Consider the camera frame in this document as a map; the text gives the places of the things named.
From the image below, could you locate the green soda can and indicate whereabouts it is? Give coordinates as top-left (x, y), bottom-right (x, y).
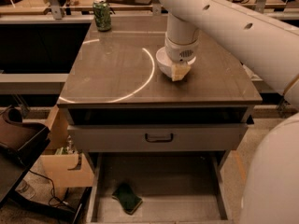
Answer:
top-left (93, 0), bottom-right (111, 32)

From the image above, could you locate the grey drawer cabinet table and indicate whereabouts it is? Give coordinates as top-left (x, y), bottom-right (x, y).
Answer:
top-left (58, 16), bottom-right (261, 224)

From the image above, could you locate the black cable on floor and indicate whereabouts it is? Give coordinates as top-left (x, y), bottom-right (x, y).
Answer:
top-left (28, 169), bottom-right (76, 212)

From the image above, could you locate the white ceramic bowl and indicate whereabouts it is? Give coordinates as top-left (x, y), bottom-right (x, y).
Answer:
top-left (156, 47), bottom-right (196, 79)

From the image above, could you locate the black chair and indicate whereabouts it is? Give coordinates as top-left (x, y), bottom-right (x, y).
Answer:
top-left (0, 105), bottom-right (81, 224)

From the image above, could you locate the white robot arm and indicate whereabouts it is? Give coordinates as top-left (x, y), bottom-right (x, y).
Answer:
top-left (159, 0), bottom-right (299, 224)

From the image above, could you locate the green sponge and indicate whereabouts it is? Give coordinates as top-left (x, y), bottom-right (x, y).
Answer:
top-left (112, 183), bottom-right (142, 215)

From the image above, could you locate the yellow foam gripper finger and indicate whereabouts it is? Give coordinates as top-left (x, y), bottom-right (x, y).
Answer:
top-left (171, 63), bottom-right (191, 81)

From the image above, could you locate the cardboard box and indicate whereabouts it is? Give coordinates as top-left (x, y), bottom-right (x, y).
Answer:
top-left (40, 105), bottom-right (94, 199)

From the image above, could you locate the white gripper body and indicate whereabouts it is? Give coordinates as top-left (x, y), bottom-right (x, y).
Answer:
top-left (164, 34), bottom-right (199, 63)

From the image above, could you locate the black drawer handle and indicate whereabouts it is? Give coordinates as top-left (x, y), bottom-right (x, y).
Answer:
top-left (145, 133), bottom-right (174, 143)

